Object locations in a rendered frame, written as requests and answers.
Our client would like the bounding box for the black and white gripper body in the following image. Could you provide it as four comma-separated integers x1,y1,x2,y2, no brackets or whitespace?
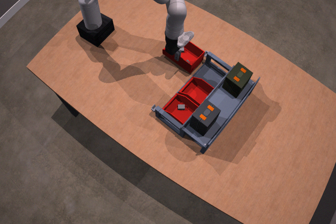
165,27,194,55

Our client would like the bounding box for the black case with orange latches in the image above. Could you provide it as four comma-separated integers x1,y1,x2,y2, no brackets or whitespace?
190,99,221,136

